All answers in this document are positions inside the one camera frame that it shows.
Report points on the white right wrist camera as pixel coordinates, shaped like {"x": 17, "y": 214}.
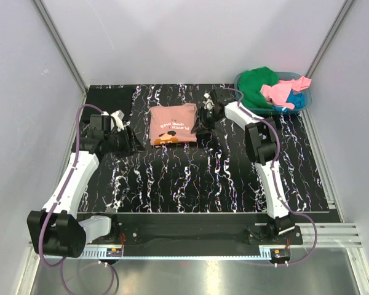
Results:
{"x": 208, "y": 102}

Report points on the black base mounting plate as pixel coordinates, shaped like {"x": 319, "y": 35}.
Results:
{"x": 189, "y": 235}

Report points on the orange connector box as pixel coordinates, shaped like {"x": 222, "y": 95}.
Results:
{"x": 280, "y": 253}
{"x": 114, "y": 252}

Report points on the green t shirt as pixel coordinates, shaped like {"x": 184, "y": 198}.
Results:
{"x": 250, "y": 84}

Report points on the blue plastic laundry basket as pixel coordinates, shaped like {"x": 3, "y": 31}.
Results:
{"x": 285, "y": 76}

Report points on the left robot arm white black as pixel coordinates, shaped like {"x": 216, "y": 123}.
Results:
{"x": 55, "y": 230}

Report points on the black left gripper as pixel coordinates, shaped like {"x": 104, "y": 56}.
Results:
{"x": 133, "y": 142}

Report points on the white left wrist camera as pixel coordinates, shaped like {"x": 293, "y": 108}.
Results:
{"x": 117, "y": 124}

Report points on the right orange connector box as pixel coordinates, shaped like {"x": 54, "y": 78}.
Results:
{"x": 280, "y": 253}

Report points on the blue t shirt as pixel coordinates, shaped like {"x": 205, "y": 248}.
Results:
{"x": 298, "y": 99}

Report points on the left orange connector box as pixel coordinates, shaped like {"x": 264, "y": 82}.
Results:
{"x": 114, "y": 252}

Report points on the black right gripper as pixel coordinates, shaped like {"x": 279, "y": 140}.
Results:
{"x": 201, "y": 122}

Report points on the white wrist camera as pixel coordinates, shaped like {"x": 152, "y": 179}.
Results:
{"x": 117, "y": 124}
{"x": 208, "y": 102}

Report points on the bright pink t shirt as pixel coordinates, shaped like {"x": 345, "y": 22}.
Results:
{"x": 277, "y": 95}

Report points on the dusty pink t shirt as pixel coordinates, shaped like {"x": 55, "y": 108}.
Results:
{"x": 172, "y": 124}

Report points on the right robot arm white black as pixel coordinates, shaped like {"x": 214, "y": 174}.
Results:
{"x": 262, "y": 146}

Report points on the folded black t shirt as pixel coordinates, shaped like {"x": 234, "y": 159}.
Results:
{"x": 112, "y": 99}

